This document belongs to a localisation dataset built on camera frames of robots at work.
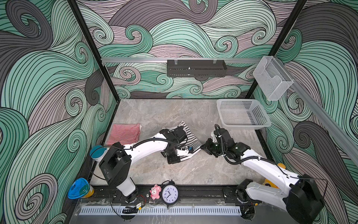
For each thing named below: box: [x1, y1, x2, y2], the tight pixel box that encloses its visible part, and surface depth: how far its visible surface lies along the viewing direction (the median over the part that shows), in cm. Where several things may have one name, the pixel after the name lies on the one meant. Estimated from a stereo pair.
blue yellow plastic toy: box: [67, 177, 95, 199], surface depth 68 cm
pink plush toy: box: [149, 183, 162, 200], surface depth 73 cm
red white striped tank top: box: [106, 123, 141, 146], surface depth 100 cm
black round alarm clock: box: [160, 179, 179, 209], surface depth 73 cm
